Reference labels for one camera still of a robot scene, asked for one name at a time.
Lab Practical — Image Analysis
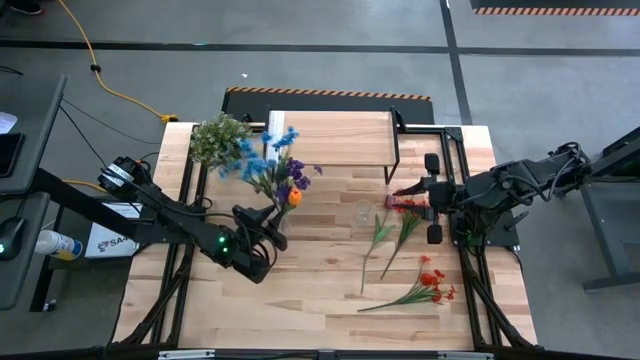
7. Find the dark grey desk panel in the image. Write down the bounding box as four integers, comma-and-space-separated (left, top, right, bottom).
0, 192, 52, 312

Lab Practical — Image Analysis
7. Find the wooden shelf with black legs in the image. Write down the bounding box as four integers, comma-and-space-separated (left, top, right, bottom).
263, 105, 407, 185

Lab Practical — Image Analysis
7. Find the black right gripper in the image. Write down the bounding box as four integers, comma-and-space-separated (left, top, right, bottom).
392, 152, 459, 246

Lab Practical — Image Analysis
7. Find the grey metal stand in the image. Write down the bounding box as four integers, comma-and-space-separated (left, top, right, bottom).
574, 124, 640, 292

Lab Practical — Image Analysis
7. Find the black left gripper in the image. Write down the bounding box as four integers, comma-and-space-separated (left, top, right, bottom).
226, 204, 290, 285

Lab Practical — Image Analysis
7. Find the person's shoe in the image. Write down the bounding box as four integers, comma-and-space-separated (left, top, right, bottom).
8, 0, 44, 16

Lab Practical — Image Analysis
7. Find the yellow floor cable with plug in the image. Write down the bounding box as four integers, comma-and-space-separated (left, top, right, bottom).
56, 0, 180, 125

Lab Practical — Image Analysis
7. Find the grey side desk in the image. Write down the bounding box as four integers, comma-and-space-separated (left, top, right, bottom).
0, 73, 67, 196

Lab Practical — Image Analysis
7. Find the black floor cable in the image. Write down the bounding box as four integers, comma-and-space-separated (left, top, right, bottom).
57, 104, 161, 177
58, 97, 162, 147

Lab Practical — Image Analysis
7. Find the black hazard-striped floor mat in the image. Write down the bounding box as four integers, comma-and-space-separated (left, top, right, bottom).
469, 0, 640, 17
221, 85, 435, 126

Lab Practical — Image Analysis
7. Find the red artificial flower bunch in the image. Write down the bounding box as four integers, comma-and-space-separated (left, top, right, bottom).
356, 254, 459, 314
380, 198, 429, 282

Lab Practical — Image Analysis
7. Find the blue artificial flower bunch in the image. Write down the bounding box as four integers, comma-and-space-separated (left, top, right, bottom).
218, 125, 301, 211

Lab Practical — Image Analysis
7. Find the black diagonal support bar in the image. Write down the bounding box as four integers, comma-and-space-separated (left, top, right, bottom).
30, 167, 151, 244

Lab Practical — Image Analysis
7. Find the white spray can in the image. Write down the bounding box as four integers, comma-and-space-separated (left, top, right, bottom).
33, 229, 85, 262

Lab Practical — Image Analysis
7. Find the potted green plant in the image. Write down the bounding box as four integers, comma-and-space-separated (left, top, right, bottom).
188, 112, 253, 171

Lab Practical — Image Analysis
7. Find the purple artificial flower bunch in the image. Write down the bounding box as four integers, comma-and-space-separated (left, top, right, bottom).
272, 157, 324, 214

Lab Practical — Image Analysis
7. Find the black tablet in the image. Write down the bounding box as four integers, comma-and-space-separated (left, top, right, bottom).
0, 131, 26, 179

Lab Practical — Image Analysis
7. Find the white printed cardboard box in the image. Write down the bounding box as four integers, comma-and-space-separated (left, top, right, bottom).
83, 202, 147, 260

